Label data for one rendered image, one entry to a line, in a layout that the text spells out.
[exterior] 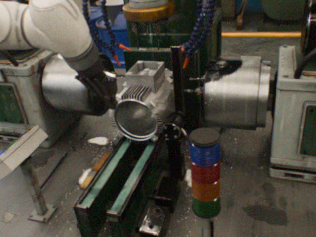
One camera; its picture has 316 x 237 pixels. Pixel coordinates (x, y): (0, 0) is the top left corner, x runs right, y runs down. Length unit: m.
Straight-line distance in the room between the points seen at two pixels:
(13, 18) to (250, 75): 0.68
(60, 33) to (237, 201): 0.72
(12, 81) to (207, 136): 0.93
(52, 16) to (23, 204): 0.69
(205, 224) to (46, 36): 0.55
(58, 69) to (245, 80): 0.68
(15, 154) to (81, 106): 0.39
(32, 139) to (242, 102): 0.64
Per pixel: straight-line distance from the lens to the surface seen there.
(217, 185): 0.70
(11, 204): 1.27
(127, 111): 1.23
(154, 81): 1.12
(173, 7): 1.17
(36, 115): 1.42
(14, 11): 0.87
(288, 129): 1.11
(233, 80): 1.09
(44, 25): 0.79
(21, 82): 1.37
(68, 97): 1.29
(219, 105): 1.09
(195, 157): 0.65
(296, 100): 1.06
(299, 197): 1.16
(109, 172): 1.07
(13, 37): 0.86
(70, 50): 0.83
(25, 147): 1.02
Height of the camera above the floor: 1.58
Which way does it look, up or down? 30 degrees down
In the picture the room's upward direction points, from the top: 6 degrees counter-clockwise
